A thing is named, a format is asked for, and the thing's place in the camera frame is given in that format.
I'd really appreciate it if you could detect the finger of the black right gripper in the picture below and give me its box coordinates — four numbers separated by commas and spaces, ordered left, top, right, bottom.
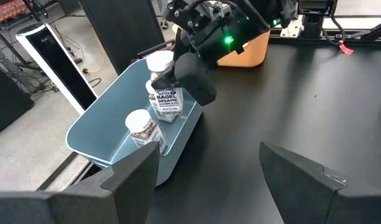
174, 52, 218, 106
151, 74, 180, 91

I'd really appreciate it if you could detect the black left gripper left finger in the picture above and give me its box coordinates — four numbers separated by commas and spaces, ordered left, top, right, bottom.
50, 141, 161, 224

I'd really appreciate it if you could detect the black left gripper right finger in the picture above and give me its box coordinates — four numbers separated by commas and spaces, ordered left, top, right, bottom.
259, 141, 381, 224

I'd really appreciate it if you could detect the yellow plastic bin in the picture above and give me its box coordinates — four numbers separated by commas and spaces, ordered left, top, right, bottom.
174, 23, 271, 68

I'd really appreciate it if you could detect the blue plastic bin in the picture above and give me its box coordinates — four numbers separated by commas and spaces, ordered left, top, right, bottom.
65, 57, 203, 187

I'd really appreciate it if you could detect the black partition panel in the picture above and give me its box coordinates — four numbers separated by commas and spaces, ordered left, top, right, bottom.
80, 0, 166, 75

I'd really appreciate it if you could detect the black floor cabinet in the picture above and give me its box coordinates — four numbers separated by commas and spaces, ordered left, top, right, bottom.
0, 63, 35, 139

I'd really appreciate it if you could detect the red parts rack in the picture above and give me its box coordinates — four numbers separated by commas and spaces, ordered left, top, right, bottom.
0, 0, 34, 23

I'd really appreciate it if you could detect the silver mounting bracket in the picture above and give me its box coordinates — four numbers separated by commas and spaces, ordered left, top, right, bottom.
280, 14, 303, 39

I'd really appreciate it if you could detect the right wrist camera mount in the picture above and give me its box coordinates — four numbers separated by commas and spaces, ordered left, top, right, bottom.
164, 0, 233, 32

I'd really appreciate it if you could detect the black aluminium table frame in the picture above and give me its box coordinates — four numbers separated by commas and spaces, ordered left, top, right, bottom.
269, 14, 381, 48

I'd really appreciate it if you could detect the yellow power cable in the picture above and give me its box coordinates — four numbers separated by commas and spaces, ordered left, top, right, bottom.
83, 57, 106, 75

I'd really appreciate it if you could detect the red strap tag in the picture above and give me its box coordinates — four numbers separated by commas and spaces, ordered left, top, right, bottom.
338, 39, 355, 57

